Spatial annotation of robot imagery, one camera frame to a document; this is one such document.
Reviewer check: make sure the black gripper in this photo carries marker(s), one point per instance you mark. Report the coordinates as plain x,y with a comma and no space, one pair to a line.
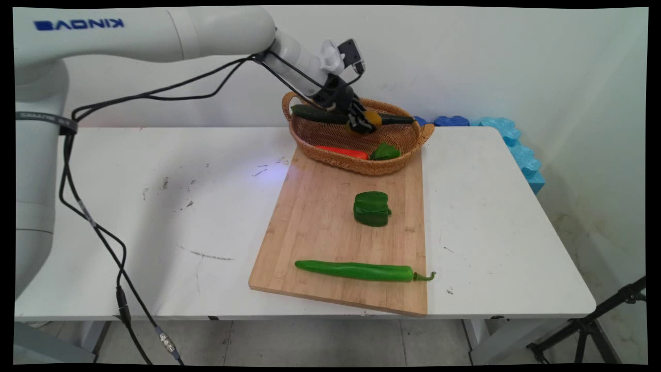
336,92

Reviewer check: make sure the yellow brown potato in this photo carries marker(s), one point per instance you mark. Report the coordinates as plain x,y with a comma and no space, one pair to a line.
375,118

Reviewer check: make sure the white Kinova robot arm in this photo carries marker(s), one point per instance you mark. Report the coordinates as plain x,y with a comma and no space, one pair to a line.
103,36

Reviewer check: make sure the woven wicker basket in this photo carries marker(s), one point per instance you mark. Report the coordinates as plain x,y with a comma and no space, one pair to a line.
382,139

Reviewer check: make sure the red carrot in basket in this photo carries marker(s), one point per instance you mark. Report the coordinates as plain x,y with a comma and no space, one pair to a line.
343,151

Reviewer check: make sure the small green bell pepper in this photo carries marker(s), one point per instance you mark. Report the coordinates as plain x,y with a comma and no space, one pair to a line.
384,152

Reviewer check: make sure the dark green cucumber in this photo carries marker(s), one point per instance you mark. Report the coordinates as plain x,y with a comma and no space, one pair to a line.
315,113

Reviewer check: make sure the dark blue foam mat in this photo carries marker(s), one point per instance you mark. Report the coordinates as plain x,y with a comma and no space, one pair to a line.
450,121

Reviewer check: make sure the large green bell pepper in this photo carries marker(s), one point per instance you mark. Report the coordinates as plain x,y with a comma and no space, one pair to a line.
371,209

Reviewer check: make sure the wooden cutting board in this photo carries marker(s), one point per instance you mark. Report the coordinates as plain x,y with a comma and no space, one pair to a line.
335,243

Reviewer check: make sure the long green chili pepper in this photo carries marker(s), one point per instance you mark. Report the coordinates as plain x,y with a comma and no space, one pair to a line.
356,270

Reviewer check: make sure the light blue foam mat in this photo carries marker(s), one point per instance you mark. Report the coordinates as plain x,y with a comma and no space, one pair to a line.
521,150

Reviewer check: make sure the white table leg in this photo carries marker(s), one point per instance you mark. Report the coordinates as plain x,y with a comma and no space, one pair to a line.
488,341

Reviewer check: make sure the black tripod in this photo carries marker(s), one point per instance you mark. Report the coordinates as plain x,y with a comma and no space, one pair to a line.
583,325

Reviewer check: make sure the grey table leg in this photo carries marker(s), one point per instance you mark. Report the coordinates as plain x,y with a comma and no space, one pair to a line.
46,343

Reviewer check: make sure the black wrist camera white mount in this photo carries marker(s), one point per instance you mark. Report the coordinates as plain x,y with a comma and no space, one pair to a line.
341,54

